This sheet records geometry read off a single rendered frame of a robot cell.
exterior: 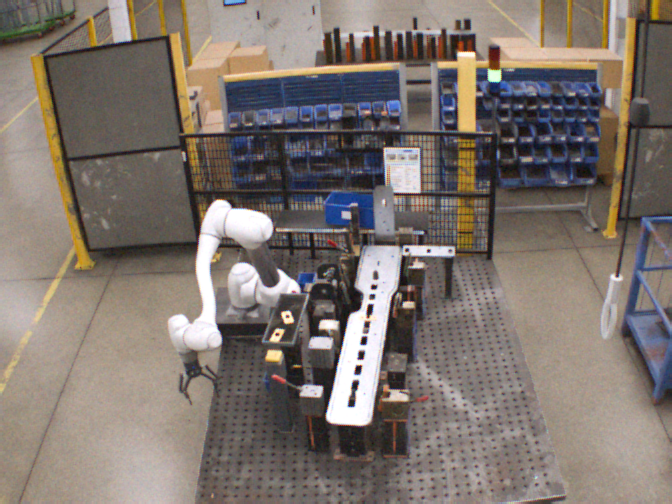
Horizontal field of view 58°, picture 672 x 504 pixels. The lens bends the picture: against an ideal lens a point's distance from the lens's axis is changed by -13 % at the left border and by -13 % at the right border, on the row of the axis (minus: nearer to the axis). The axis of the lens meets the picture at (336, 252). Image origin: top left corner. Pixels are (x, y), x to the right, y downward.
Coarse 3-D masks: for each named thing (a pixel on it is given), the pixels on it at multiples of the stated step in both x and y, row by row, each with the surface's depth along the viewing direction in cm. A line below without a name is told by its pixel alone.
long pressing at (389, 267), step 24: (360, 264) 370; (384, 264) 369; (360, 288) 352; (384, 288) 351; (360, 312) 335; (384, 312) 333; (360, 336) 319; (384, 336) 318; (360, 360) 304; (336, 384) 292; (360, 384) 291; (336, 408) 279; (360, 408) 278
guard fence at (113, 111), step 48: (96, 48) 475; (144, 48) 477; (48, 96) 495; (96, 96) 497; (144, 96) 498; (96, 144) 520; (144, 144) 521; (96, 192) 543; (144, 192) 543; (96, 240) 568; (144, 240) 571; (192, 240) 569
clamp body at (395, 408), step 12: (396, 396) 274; (408, 396) 277; (384, 408) 275; (396, 408) 274; (408, 408) 277; (384, 420) 279; (396, 420) 278; (396, 432) 287; (408, 432) 284; (384, 444) 288; (396, 444) 286; (408, 444) 289; (384, 456) 291; (396, 456) 290
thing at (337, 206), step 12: (336, 192) 410; (324, 204) 398; (336, 204) 415; (348, 204) 412; (360, 204) 409; (372, 204) 407; (336, 216) 400; (348, 216) 398; (360, 216) 395; (372, 216) 392
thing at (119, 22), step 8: (112, 0) 642; (120, 0) 642; (112, 8) 647; (120, 8) 647; (112, 16) 651; (120, 16) 652; (112, 24) 656; (120, 24) 657; (128, 24) 669; (112, 32) 661; (120, 32) 661; (128, 32) 670; (120, 40) 666; (128, 40) 671
